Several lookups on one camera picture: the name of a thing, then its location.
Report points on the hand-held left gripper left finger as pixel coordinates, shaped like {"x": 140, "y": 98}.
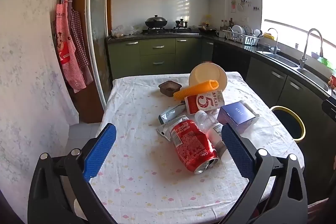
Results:
{"x": 101, "y": 151}

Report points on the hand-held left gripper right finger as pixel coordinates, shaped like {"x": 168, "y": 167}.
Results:
{"x": 237, "y": 153}

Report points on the clear plastic lid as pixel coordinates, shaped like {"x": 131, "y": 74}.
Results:
{"x": 260, "y": 132}

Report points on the yellow rimmed trash bin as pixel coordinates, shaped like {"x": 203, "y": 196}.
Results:
{"x": 301, "y": 121}

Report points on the purple cardboard box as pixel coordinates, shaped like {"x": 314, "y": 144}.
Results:
{"x": 236, "y": 113}

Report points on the clear plastic bottle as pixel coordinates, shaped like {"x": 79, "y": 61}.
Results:
{"x": 207, "y": 124}

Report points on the red soda can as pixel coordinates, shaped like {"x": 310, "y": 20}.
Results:
{"x": 191, "y": 142}

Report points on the red and white milk carton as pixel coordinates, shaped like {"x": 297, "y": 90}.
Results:
{"x": 204, "y": 102}

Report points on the silver foil packet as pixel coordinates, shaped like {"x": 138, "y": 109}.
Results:
{"x": 164, "y": 132}

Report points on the orange ribbed roll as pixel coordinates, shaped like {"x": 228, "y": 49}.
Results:
{"x": 194, "y": 88}

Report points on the light blue foil packet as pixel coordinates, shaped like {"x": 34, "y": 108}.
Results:
{"x": 170, "y": 113}

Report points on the beige paper bowl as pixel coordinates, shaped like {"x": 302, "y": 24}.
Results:
{"x": 204, "y": 74}

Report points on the green plastic container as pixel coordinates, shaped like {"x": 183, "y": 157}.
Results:
{"x": 326, "y": 62}

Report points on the white dotted tablecloth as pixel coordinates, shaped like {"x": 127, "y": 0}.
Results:
{"x": 136, "y": 113}

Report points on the tall chrome faucet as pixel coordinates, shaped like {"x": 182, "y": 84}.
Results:
{"x": 305, "y": 50}

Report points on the steel kitchen sink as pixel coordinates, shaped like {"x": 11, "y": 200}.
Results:
{"x": 286, "y": 61}

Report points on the dark green sink cabinet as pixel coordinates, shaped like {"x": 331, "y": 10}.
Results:
{"x": 265, "y": 77}

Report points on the small chrome faucet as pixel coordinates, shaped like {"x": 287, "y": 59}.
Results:
{"x": 275, "y": 40}

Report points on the brown plastic tray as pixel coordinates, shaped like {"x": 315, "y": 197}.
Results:
{"x": 170, "y": 87}

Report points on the yellow container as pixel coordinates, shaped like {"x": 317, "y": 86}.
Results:
{"x": 269, "y": 35}

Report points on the green kitchen base cabinet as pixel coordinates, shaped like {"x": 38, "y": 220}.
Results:
{"x": 157, "y": 56}

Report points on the white dish rack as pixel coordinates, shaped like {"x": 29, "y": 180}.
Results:
{"x": 241, "y": 36}

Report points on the red checked apron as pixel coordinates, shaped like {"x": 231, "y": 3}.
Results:
{"x": 78, "y": 37}

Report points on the red printed apron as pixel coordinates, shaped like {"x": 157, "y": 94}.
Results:
{"x": 65, "y": 37}

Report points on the white plastic bags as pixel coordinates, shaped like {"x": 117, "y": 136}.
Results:
{"x": 126, "y": 30}

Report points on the black frying pan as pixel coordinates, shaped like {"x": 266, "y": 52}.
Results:
{"x": 207, "y": 29}

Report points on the dark sauce bottle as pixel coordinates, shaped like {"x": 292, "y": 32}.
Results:
{"x": 231, "y": 23}

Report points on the black gas stove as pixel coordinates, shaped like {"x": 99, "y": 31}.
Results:
{"x": 168, "y": 30}

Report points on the small dark pot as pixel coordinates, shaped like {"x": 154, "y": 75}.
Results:
{"x": 181, "y": 23}

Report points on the black wok with lid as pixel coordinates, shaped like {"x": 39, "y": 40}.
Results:
{"x": 156, "y": 21}

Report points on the hanging wall ornament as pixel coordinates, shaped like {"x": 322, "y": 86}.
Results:
{"x": 233, "y": 2}

